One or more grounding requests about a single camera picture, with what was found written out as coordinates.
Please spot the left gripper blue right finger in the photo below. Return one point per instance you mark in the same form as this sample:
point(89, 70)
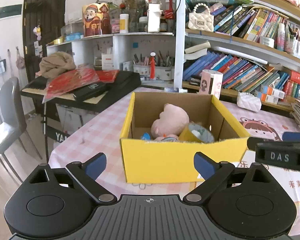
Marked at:
point(215, 175)

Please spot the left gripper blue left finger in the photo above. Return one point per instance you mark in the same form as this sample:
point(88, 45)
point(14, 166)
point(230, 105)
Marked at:
point(85, 175)

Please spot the pink plush pig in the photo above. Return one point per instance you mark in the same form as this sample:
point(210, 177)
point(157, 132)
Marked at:
point(171, 122)

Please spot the small blue toy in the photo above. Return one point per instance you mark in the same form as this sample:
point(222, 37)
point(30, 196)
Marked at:
point(145, 136)

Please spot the pink checked tablecloth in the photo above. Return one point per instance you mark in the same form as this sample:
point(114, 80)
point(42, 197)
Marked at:
point(102, 133)

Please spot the yellow cardboard box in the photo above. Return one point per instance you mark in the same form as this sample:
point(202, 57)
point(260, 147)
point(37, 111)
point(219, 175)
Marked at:
point(152, 162)

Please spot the black long box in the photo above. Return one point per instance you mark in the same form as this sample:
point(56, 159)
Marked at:
point(89, 91)

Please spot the grey chair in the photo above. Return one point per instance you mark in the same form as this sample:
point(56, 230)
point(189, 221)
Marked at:
point(13, 121)

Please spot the pink cylindrical box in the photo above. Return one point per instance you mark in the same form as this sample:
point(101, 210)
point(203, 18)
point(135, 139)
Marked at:
point(211, 83)

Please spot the red plastic bag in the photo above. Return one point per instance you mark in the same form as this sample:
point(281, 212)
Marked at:
point(69, 81)

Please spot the black electronic keyboard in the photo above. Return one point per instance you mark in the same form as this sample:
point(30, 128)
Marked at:
point(98, 96)

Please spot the white pen holder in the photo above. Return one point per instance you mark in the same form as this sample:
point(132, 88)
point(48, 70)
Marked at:
point(164, 73)

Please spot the beige folded cloth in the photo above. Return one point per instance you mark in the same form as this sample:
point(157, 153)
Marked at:
point(56, 64)

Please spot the wooden bookshelf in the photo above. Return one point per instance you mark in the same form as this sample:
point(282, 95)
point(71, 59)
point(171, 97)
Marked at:
point(271, 55)

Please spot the white shelf unit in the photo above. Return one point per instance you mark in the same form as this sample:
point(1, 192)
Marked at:
point(82, 50)

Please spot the cream quilted handbag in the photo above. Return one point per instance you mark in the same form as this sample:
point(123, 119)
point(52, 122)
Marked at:
point(201, 21)

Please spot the red fortune god canister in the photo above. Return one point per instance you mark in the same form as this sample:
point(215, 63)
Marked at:
point(96, 19)

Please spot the white yellow bottle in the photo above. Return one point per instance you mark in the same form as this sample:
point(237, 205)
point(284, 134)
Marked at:
point(124, 23)

